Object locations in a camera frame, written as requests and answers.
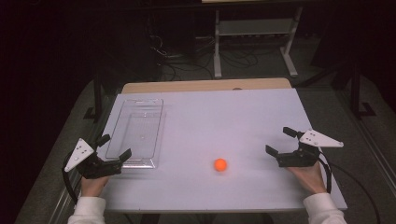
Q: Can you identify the left hand-held gripper black cable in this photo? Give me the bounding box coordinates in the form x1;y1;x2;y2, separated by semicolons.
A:
61;152;79;205

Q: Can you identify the black metal stand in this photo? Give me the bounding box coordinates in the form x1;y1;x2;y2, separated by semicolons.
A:
349;61;377;120
83;71;106;124

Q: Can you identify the white metal desk frame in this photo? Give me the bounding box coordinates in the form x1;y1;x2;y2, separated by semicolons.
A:
213;6;304;79

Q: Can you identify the orange ball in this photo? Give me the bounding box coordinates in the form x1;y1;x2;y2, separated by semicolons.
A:
213;158;228;173

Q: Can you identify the person's left hand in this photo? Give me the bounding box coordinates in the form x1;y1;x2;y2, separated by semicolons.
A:
79;175;110;198

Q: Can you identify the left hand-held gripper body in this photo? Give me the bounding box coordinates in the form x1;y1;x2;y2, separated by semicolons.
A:
64;137;123;180

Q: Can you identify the tangle of black floor cables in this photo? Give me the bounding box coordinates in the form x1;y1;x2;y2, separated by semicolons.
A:
148;33;260;82

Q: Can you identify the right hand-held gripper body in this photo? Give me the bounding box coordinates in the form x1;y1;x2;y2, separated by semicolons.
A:
276;129;345;169

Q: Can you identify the hand-held gripper black cable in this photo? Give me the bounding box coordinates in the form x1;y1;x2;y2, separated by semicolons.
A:
317;150;382;224
61;152;79;205

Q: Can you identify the right hand-held gripper black cable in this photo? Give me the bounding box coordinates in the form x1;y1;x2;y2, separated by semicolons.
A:
317;150;382;224

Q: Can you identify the tan wooden table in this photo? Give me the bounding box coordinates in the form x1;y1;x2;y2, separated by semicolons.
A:
120;77;292;95

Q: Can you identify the person's right hand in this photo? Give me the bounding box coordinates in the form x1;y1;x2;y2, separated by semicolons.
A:
286;161;329;197

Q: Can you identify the clear plastic tray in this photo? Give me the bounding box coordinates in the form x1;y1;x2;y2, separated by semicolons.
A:
105;98;167;170

